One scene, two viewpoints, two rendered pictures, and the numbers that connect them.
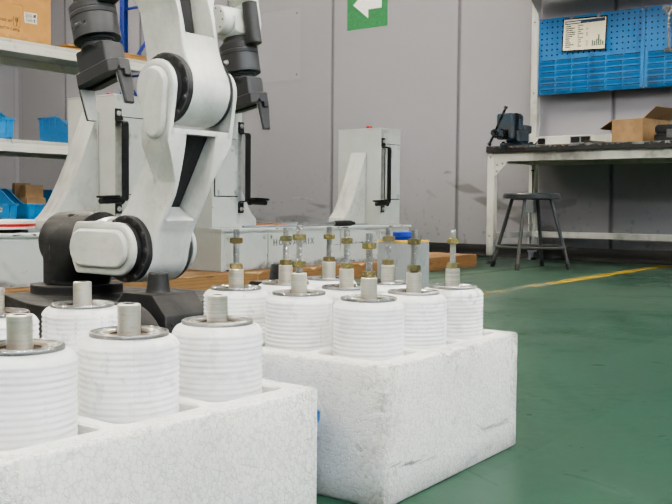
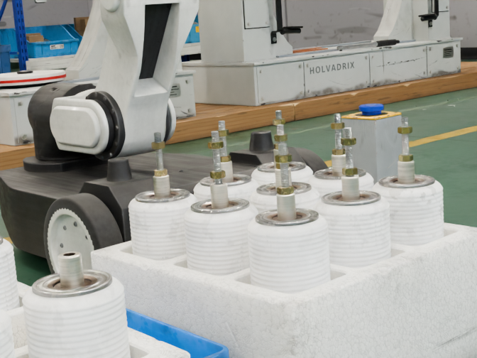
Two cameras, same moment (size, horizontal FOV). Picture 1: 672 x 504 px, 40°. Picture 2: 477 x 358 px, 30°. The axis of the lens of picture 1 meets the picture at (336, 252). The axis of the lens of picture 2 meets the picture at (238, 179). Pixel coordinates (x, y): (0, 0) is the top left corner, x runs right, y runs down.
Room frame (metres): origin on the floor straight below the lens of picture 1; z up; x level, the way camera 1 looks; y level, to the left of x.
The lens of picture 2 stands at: (0.21, -0.21, 0.50)
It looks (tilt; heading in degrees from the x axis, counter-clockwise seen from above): 11 degrees down; 12
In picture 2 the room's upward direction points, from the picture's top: 4 degrees counter-clockwise
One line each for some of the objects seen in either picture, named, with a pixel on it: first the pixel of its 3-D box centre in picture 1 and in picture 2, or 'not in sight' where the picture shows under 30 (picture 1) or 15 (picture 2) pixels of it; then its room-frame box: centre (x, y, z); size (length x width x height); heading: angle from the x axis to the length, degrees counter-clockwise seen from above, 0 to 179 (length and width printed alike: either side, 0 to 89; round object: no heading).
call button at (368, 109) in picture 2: (403, 236); (371, 111); (1.66, -0.12, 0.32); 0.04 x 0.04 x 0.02
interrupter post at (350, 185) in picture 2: (413, 283); (350, 188); (1.32, -0.11, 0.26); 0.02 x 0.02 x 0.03
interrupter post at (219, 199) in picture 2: (299, 284); (219, 196); (1.29, 0.05, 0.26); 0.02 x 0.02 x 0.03
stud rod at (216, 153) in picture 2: (299, 251); (216, 160); (1.29, 0.05, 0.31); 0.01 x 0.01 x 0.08
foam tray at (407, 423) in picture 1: (345, 393); (290, 302); (1.38, -0.02, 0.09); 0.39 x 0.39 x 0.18; 55
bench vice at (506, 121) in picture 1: (511, 128); not in sight; (5.87, -1.11, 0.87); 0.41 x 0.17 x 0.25; 143
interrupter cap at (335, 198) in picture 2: (413, 292); (351, 198); (1.32, -0.11, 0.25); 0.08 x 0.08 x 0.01
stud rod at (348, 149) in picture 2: (414, 255); (348, 157); (1.32, -0.11, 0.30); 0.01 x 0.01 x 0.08
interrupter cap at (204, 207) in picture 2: (298, 293); (220, 206); (1.29, 0.05, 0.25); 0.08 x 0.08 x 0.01
